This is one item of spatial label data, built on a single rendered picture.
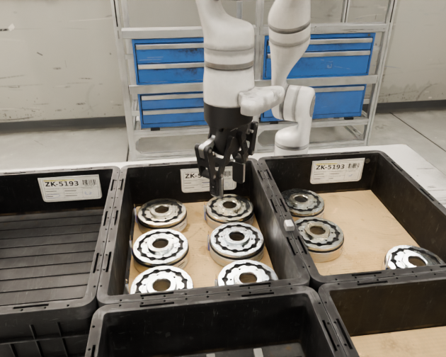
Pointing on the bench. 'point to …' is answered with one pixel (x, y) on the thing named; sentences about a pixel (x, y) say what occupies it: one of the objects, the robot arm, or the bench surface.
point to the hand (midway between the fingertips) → (228, 180)
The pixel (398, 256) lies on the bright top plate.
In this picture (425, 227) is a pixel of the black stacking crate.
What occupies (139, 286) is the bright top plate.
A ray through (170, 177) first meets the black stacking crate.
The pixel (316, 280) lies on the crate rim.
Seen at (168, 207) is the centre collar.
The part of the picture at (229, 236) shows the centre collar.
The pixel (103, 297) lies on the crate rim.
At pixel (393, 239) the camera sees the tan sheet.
